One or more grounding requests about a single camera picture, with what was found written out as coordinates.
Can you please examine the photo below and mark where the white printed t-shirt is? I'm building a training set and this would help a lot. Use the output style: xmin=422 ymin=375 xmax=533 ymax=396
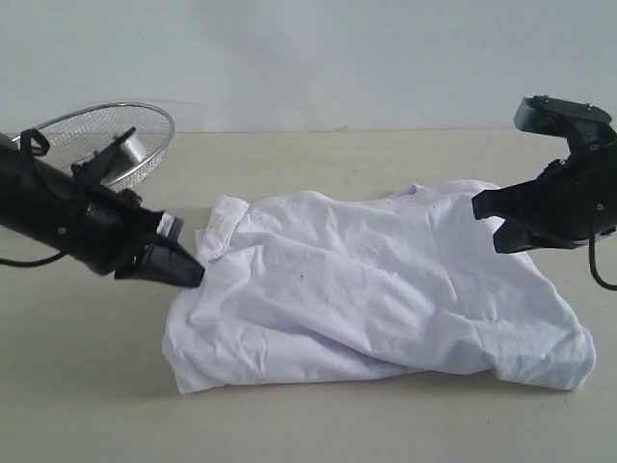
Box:
xmin=162 ymin=180 xmax=596 ymax=394

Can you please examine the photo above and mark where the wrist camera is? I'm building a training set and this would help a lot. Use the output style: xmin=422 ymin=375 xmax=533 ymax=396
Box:
xmin=514 ymin=95 xmax=616 ymax=146
xmin=70 ymin=126 xmax=148 ymax=184

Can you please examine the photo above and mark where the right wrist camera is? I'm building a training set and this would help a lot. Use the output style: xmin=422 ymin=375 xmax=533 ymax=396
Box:
xmin=514 ymin=95 xmax=616 ymax=146

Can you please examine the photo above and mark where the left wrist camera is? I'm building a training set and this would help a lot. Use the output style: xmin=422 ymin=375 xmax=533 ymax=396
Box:
xmin=70 ymin=126 xmax=148 ymax=184

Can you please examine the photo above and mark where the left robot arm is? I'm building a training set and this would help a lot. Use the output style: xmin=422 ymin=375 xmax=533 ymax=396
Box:
xmin=1 ymin=128 xmax=204 ymax=288

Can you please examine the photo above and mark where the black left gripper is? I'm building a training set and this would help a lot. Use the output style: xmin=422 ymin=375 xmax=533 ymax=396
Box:
xmin=28 ymin=163 xmax=204 ymax=288

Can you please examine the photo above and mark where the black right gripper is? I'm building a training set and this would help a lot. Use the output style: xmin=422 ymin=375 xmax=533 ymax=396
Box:
xmin=471 ymin=142 xmax=616 ymax=254

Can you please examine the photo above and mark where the metal mesh basket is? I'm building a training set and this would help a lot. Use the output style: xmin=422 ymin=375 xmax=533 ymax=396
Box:
xmin=36 ymin=102 xmax=175 ymax=192

